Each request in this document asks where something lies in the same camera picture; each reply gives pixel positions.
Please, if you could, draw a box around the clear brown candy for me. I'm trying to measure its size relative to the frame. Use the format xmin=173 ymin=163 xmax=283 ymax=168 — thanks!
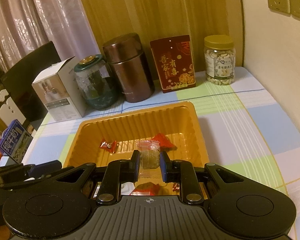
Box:
xmin=137 ymin=140 xmax=160 ymax=178

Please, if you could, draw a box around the small red candy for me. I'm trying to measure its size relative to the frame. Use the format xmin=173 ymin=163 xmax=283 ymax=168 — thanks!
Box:
xmin=172 ymin=183 xmax=180 ymax=192

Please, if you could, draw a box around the red foil candy wrapper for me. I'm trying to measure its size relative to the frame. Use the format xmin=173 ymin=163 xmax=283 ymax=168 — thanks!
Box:
xmin=99 ymin=139 xmax=119 ymax=154

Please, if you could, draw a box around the white product box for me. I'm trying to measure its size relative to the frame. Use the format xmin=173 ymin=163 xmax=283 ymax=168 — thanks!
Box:
xmin=32 ymin=56 xmax=87 ymax=122

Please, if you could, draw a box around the green glass jar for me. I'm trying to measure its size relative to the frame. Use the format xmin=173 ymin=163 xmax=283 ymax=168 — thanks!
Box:
xmin=74 ymin=54 xmax=119 ymax=110

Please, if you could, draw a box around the checkered tablecloth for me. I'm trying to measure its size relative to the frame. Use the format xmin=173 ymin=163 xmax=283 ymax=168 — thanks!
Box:
xmin=21 ymin=66 xmax=300 ymax=240

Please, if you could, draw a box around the clear nut jar gold lid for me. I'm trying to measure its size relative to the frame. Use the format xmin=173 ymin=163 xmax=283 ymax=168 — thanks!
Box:
xmin=204 ymin=35 xmax=236 ymax=86

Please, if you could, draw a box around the brown metal canister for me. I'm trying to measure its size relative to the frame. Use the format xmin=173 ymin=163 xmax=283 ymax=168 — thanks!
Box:
xmin=103 ymin=33 xmax=155 ymax=103

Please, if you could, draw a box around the red candy packet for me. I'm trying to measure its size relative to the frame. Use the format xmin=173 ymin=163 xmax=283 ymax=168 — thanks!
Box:
xmin=130 ymin=182 xmax=161 ymax=196

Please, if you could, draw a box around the red square snack packet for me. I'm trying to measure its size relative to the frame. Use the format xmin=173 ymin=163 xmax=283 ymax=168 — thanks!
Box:
xmin=152 ymin=133 xmax=177 ymax=151

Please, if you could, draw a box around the black monitor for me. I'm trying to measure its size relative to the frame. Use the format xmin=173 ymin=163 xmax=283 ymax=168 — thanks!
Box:
xmin=0 ymin=41 xmax=61 ymax=122

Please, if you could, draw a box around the red gift box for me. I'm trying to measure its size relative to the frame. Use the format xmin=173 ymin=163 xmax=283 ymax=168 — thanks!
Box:
xmin=150 ymin=35 xmax=196 ymax=93

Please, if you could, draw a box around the blue milk carton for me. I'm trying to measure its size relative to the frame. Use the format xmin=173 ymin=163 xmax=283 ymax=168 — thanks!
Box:
xmin=0 ymin=119 xmax=33 ymax=163

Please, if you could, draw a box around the pink curtain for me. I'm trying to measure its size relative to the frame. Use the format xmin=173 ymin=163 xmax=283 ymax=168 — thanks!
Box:
xmin=0 ymin=0 xmax=100 ymax=72

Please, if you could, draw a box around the orange plastic tray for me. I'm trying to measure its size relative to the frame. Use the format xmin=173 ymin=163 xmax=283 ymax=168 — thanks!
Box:
xmin=65 ymin=102 xmax=209 ymax=200

